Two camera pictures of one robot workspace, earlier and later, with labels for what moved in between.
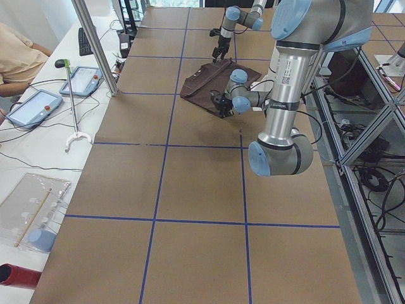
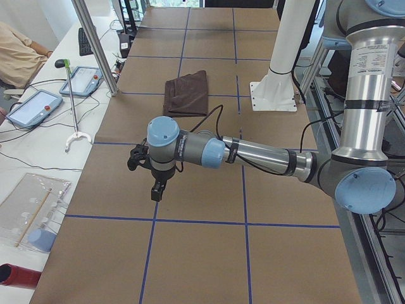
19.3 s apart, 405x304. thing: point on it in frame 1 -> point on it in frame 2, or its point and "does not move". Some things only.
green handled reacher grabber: (66, 63) does not move
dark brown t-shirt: (203, 77) -> (186, 95)
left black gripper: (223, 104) -> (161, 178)
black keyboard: (85, 47) does not move
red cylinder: (14, 275) does not move
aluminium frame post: (81, 10) does not move
